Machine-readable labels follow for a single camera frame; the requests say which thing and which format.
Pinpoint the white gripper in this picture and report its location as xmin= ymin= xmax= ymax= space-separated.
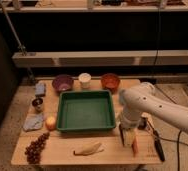
xmin=120 ymin=114 xmax=141 ymax=146

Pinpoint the black eraser block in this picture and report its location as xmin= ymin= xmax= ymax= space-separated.
xmin=119 ymin=126 xmax=126 ymax=147

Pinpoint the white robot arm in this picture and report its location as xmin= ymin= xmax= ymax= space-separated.
xmin=119 ymin=82 xmax=188 ymax=134

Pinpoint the green plastic tray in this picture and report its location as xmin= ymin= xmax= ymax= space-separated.
xmin=57 ymin=90 xmax=116 ymax=132

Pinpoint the yellow banana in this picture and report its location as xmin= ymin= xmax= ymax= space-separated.
xmin=73 ymin=142 xmax=104 ymax=156

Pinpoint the orange bowl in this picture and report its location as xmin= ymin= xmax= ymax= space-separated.
xmin=101 ymin=73 xmax=120 ymax=93

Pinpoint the white cup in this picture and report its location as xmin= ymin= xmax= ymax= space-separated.
xmin=78 ymin=73 xmax=91 ymax=89

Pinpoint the red yellow apple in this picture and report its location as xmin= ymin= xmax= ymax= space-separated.
xmin=45 ymin=116 xmax=56 ymax=131

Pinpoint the purple bowl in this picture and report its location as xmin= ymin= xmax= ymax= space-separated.
xmin=52 ymin=74 xmax=74 ymax=93

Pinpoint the lower wooden shelf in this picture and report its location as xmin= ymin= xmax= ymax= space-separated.
xmin=12 ymin=50 xmax=188 ymax=68

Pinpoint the wooden shelf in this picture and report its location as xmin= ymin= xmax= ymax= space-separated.
xmin=12 ymin=50 xmax=188 ymax=68
xmin=0 ymin=0 xmax=188 ymax=12

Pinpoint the grey blue cloth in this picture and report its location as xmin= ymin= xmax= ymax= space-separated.
xmin=23 ymin=113 xmax=44 ymax=132

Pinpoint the small metal cup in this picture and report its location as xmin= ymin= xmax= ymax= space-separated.
xmin=32 ymin=98 xmax=43 ymax=112

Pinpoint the bunch of red grapes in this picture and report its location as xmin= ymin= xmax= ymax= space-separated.
xmin=25 ymin=132 xmax=50 ymax=164

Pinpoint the blue sponge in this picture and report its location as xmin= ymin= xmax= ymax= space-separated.
xmin=35 ymin=83 xmax=46 ymax=97

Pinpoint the upper wooden shelf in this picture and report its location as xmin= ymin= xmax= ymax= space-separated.
xmin=0 ymin=0 xmax=188 ymax=12

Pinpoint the metal diagonal pole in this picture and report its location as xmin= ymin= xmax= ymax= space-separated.
xmin=0 ymin=0 xmax=36 ymax=84

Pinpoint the black handled tool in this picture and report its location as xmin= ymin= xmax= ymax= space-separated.
xmin=147 ymin=121 xmax=165 ymax=162

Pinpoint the black cable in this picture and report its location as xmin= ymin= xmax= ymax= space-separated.
xmin=152 ymin=6 xmax=163 ymax=76

